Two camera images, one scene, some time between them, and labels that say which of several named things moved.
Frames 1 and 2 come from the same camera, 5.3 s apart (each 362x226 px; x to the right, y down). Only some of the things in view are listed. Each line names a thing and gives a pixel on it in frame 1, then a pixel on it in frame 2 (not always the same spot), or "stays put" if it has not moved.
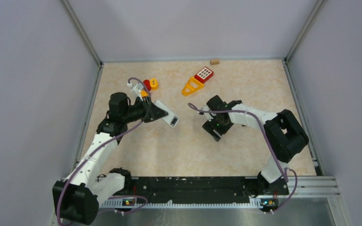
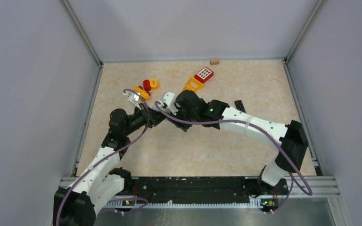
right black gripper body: (216, 124) → (182, 115)
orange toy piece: (143, 93) stays put
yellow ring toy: (154, 84) stays put
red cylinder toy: (147, 83) stays put
